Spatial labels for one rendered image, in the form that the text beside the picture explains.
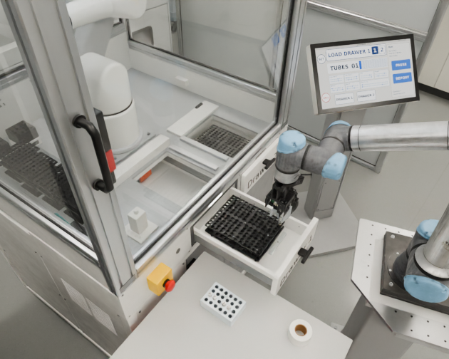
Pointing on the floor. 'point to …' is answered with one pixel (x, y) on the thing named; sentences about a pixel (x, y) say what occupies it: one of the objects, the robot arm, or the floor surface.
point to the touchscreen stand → (330, 202)
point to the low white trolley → (204, 341)
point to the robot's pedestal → (363, 313)
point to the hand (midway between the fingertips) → (282, 215)
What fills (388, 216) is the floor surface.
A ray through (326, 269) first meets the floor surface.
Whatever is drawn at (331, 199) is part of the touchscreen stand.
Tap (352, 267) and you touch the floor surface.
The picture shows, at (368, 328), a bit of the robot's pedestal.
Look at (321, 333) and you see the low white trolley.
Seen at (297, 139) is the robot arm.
